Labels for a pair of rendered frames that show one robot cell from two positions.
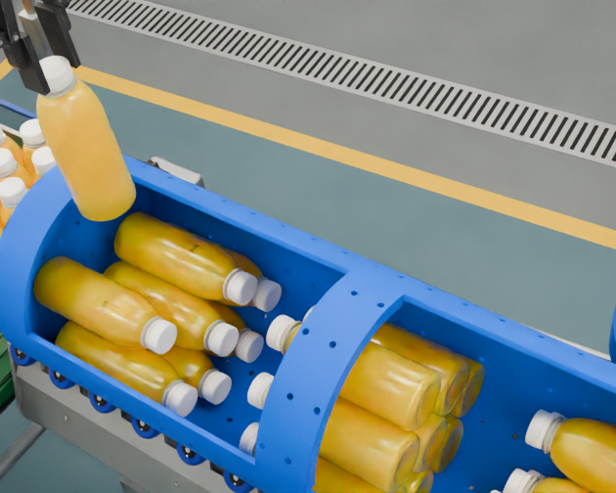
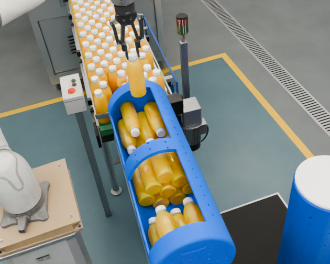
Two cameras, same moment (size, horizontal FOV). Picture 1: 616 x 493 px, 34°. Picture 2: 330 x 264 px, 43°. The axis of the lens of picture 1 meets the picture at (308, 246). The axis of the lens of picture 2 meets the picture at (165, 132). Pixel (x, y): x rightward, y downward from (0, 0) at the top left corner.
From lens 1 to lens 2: 0.83 m
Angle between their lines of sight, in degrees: 26
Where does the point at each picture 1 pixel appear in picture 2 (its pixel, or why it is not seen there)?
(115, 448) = not seen: hidden behind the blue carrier
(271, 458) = (126, 167)
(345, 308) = (160, 143)
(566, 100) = not seen: outside the picture
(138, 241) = (147, 108)
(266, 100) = (284, 107)
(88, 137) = (133, 74)
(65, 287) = (124, 109)
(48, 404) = not seen: hidden behind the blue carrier
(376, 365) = (160, 161)
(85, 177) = (131, 83)
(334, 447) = (142, 175)
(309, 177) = (276, 138)
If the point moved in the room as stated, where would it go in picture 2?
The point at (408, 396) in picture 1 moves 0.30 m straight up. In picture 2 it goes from (160, 172) to (151, 110)
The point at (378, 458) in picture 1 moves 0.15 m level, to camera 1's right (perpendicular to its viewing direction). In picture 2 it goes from (146, 182) to (181, 197)
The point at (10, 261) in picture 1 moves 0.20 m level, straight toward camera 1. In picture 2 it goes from (114, 96) to (102, 125)
